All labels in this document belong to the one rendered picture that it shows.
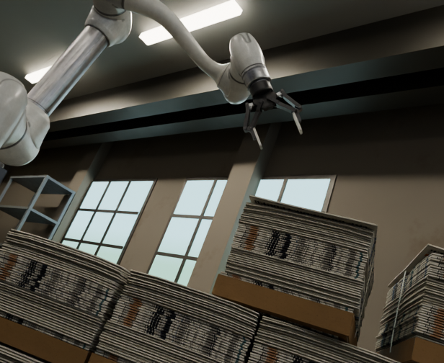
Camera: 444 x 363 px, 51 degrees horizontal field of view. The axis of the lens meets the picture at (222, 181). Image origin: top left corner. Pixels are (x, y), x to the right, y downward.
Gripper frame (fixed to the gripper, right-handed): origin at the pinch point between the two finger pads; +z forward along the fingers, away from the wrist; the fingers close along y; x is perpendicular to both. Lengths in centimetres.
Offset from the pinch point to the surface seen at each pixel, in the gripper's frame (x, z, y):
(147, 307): 46, 45, 41
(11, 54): -308, -377, 257
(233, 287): 42, 46, 23
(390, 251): -225, 20, -58
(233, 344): 44, 57, 26
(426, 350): 41, 69, -8
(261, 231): 39, 36, 14
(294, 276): 42, 48, 10
